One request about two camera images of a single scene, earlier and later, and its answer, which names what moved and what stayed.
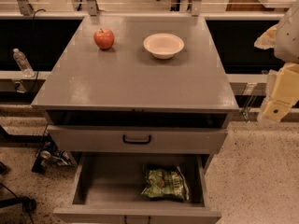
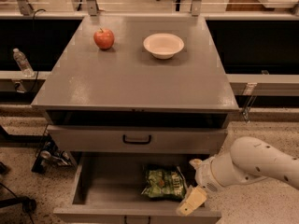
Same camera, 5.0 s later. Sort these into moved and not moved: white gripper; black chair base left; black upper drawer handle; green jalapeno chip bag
Moved: white gripper
Not moved: black upper drawer handle; black chair base left; green jalapeno chip bag
